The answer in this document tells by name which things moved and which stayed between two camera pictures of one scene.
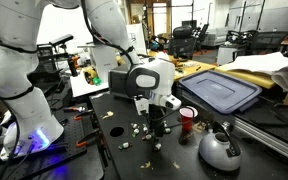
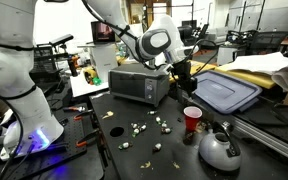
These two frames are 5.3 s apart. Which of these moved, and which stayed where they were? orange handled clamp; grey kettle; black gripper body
Moved: black gripper body
Stayed: orange handled clamp; grey kettle
